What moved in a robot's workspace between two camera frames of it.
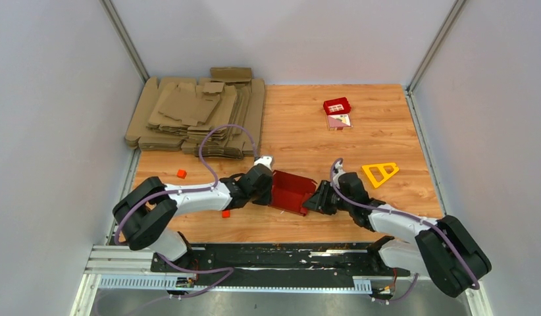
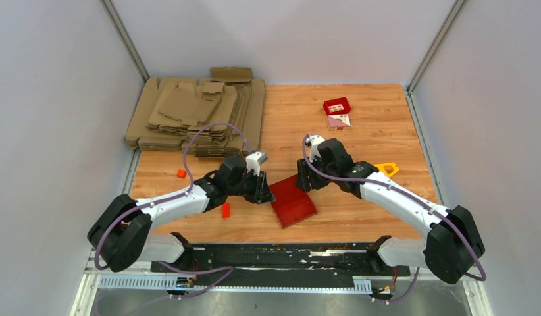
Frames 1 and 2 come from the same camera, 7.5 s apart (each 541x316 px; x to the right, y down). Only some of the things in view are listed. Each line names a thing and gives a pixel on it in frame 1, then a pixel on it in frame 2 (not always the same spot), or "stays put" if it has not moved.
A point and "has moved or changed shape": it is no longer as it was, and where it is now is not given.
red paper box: [289, 193] has moved or changed shape
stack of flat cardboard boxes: [178, 114] stays put
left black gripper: [267, 199] stays put
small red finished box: [337, 106] stays put
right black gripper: [318, 201] to [305, 169]
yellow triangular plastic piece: [382, 170] stays put
